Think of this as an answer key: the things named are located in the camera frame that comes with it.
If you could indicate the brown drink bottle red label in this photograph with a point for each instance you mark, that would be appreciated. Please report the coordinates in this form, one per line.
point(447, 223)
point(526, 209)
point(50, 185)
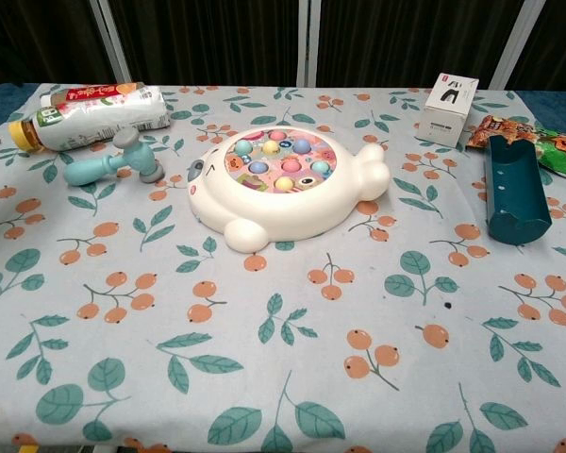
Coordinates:
point(99, 92)

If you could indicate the small white carton box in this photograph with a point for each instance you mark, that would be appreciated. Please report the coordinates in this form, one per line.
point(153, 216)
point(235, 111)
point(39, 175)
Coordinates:
point(445, 118)

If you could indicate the white-labelled tea bottle yellow cap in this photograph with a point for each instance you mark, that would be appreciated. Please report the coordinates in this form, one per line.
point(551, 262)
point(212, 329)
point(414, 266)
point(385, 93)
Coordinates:
point(113, 115)

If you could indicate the dark pleated folding screen panel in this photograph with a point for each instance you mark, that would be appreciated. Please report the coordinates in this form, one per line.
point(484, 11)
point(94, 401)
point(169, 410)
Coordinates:
point(405, 38)
point(33, 38)
point(556, 42)
point(207, 38)

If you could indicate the dark teal plastic container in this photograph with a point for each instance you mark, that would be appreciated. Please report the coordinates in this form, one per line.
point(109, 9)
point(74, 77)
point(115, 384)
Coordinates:
point(514, 198)

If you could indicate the floral fruit print tablecloth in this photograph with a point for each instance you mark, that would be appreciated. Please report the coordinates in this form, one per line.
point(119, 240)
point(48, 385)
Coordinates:
point(283, 330)

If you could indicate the orange green snack bag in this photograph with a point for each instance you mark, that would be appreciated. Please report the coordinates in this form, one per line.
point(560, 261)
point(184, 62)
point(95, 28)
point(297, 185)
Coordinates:
point(561, 151)

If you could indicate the teal grey toy hammer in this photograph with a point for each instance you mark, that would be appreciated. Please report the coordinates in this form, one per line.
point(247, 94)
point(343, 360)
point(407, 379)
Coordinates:
point(137, 158)

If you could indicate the white whack-a-mole toy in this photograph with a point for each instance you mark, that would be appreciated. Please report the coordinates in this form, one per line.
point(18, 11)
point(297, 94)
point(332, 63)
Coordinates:
point(287, 207)

